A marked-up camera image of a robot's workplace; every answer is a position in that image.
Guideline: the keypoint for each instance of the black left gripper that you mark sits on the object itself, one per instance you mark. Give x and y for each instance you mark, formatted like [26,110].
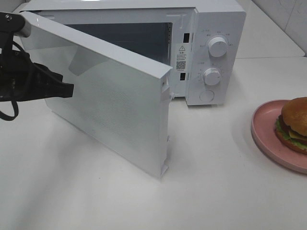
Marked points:
[23,80]

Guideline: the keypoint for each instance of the white microwave door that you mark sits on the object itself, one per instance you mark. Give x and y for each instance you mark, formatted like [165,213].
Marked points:
[120,98]

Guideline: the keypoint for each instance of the white round door button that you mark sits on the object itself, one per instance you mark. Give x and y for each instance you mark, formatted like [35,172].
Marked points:
[207,96]

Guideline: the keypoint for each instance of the white microwave knob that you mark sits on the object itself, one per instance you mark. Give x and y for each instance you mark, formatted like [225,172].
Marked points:
[212,76]
[217,46]

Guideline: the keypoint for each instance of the pink speckled plate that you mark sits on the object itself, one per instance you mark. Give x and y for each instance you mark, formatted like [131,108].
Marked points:
[263,133]

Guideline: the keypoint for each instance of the burger with lettuce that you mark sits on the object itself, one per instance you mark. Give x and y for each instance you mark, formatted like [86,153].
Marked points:
[291,125]

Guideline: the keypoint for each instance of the white microwave oven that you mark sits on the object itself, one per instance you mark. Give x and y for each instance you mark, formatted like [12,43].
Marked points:
[173,32]

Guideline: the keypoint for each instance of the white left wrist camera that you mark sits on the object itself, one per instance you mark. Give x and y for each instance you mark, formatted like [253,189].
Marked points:
[15,24]

